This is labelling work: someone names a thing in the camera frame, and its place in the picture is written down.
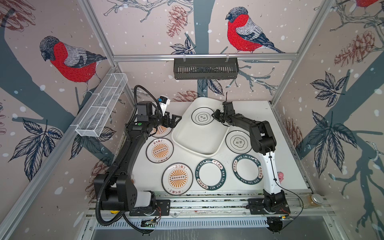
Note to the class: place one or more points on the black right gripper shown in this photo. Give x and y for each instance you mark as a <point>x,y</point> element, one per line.
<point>217,115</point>

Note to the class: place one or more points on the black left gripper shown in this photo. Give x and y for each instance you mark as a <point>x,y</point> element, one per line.
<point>172,123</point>

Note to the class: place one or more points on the white flower plate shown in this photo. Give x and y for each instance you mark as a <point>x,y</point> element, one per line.
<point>238,142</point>
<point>202,116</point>

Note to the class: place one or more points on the green rim plate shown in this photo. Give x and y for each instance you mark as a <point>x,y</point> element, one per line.
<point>247,169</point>
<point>210,174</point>

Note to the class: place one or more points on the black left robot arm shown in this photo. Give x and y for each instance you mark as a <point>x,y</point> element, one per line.
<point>114,189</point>

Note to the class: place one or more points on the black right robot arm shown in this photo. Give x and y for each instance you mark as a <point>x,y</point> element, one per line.
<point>263,141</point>

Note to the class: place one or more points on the white plastic bin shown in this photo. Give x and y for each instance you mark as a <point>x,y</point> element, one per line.
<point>204,141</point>

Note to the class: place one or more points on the orange sunburst plate back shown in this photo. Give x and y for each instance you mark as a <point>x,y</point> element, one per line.
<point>160,132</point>

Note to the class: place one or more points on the orange sunburst plate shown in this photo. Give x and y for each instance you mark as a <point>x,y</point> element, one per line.
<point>160,132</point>
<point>177,179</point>
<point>159,150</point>

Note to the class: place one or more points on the orange sunburst plate middle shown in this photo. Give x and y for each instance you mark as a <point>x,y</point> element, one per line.
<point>159,150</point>

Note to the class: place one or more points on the orange sunburst plate front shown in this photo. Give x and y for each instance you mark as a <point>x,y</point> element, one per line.
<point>177,179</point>

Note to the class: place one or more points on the pink bear toy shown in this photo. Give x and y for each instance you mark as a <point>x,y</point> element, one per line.
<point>281,176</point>

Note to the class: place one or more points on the small glass jar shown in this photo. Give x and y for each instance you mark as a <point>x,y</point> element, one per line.
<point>313,201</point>

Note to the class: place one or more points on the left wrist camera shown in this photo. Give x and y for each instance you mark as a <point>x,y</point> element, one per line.
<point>164,102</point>

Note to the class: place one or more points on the black hanging wire basket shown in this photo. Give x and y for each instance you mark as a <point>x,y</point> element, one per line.
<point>206,69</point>

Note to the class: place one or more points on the white mesh wall shelf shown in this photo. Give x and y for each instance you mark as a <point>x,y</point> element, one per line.
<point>98,113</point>

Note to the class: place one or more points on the aluminium frame crossbar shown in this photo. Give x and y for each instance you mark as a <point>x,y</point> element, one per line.
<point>160,58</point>

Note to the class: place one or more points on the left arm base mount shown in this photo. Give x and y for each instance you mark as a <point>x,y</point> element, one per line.
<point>157,209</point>

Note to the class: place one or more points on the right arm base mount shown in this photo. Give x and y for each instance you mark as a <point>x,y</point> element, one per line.
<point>259,207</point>

